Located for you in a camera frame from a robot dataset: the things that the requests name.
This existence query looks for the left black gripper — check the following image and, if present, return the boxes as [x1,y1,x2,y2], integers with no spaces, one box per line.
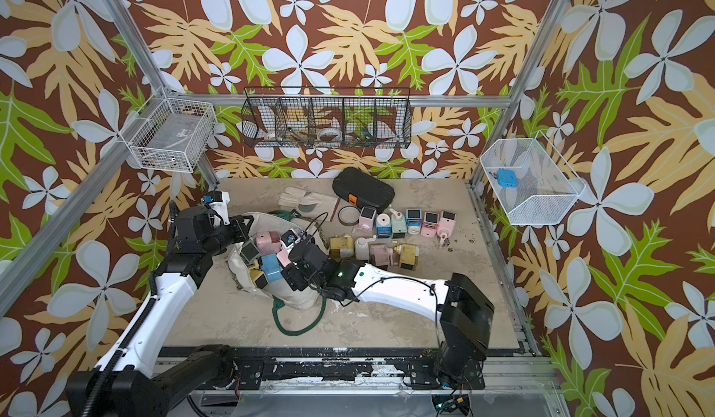
[203,213,253,259]

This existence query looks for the cream tote bag green handles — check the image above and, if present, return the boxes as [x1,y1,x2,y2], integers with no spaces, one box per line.
[227,212,327,337]

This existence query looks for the white pencil sharpener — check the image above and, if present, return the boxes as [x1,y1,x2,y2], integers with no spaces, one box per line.
[355,236,376,260]

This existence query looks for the blue pencil sharpener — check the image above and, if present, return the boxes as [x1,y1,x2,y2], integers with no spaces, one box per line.
[405,208,424,236]
[375,213,393,238]

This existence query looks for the green pencil sharpener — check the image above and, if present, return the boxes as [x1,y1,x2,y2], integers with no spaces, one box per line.
[389,208,408,239]

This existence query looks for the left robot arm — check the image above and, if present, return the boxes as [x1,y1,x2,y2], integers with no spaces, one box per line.
[65,208,254,416]

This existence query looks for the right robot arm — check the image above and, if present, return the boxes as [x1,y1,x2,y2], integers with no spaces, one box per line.
[277,240,495,389]

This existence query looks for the cream work glove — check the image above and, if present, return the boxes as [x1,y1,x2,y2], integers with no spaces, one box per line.
[279,186,339,219]

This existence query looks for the brown tape roll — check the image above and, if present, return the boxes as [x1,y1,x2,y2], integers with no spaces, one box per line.
[337,206,361,227]

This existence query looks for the black hard case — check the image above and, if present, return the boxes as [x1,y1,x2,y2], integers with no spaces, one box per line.
[333,167,395,213]

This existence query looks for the white tape roll in basket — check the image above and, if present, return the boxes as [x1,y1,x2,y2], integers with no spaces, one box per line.
[317,127,343,142]

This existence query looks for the blue object in basket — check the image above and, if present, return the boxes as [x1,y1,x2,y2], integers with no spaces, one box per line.
[496,169,519,188]

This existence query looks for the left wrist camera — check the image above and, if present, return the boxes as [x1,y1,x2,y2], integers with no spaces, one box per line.
[167,190,230,254]

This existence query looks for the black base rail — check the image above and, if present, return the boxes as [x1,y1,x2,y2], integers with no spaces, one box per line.
[227,347,485,391]

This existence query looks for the white wire basket left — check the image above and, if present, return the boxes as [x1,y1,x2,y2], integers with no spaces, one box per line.
[121,88,217,173]

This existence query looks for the white wire basket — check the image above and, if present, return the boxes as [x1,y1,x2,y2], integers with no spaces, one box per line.
[121,88,217,173]
[480,133,587,227]

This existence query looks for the black wire basket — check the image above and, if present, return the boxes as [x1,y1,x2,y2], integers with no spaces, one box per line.
[239,86,413,150]

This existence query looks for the white wire basket right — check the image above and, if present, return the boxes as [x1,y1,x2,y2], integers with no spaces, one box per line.
[480,133,587,227]

